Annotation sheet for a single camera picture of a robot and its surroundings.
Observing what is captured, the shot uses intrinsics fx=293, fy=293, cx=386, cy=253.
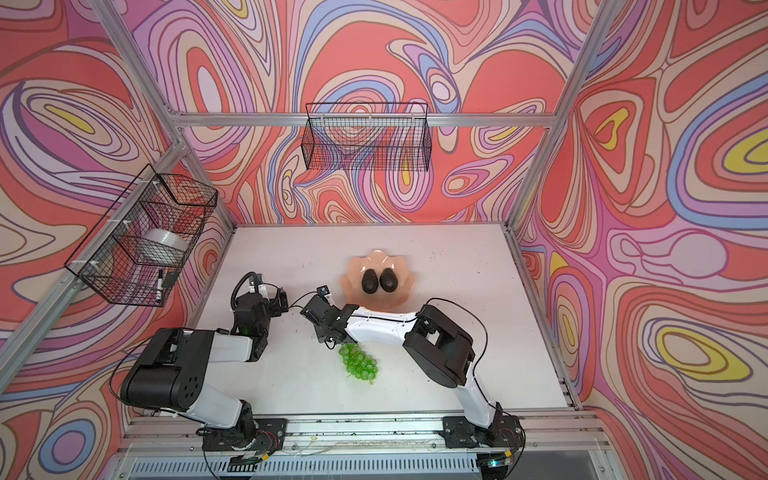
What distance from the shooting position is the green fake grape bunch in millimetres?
817

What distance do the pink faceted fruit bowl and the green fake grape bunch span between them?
0.18 metres

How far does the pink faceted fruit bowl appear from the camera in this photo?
3.26 ft
